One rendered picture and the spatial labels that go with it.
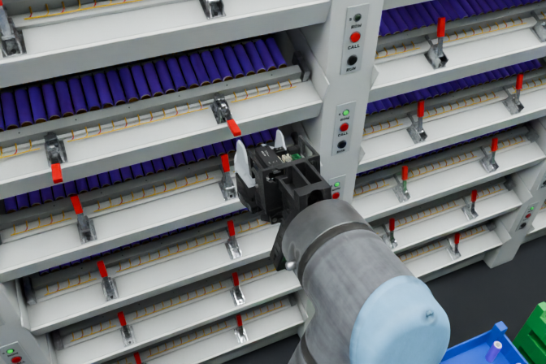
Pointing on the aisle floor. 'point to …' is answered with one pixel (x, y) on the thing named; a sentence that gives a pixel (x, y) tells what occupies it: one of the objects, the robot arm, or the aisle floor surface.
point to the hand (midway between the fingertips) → (253, 158)
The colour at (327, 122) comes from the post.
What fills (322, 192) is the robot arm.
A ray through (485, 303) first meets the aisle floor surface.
